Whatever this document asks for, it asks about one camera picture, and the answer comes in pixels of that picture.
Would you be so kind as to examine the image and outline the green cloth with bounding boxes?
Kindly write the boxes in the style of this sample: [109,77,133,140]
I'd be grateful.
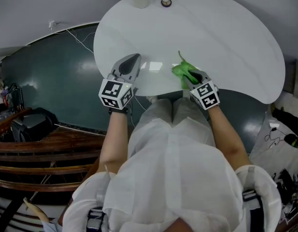
[171,50,200,90]

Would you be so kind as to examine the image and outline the white tabletop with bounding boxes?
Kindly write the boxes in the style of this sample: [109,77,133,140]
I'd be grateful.
[93,0,286,105]

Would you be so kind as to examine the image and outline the left shoulder harness strap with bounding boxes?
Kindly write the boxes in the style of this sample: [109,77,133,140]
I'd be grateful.
[86,206,108,232]

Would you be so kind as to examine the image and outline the dark wooden railing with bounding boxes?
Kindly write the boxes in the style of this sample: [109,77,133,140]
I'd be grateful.
[0,107,108,204]

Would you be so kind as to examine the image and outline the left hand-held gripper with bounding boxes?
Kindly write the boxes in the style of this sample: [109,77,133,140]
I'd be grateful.
[98,53,142,110]

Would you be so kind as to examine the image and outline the person's left forearm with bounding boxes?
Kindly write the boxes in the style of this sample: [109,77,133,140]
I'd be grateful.
[97,108,130,174]

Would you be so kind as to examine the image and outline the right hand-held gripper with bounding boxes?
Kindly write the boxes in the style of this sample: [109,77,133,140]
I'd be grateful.
[186,69,221,111]

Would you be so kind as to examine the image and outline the person's grey trousers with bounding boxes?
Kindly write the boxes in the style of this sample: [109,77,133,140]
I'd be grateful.
[133,96,213,147]

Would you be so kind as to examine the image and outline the black wrist strap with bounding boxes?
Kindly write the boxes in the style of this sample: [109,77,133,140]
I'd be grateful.
[108,107,129,116]

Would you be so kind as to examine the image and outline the person's right forearm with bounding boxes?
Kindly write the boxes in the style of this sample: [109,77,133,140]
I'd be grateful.
[207,103,253,172]

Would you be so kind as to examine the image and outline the shoulder harness strap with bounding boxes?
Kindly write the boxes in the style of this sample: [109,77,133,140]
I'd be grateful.
[86,206,108,232]
[241,188,263,211]

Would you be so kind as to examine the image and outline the black cable with white plug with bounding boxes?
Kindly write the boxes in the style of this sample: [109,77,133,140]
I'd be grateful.
[264,127,285,150]

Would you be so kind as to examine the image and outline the right shoulder harness strap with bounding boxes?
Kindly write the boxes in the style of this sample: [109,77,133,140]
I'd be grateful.
[241,188,263,211]

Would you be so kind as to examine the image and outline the white sheet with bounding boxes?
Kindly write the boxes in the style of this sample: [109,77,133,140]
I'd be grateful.
[249,104,298,186]

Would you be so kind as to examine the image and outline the person's white shirt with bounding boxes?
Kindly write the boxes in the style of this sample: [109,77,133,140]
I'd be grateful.
[62,118,283,232]

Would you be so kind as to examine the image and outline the black bag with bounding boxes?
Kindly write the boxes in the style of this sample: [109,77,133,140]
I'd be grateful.
[11,107,59,143]

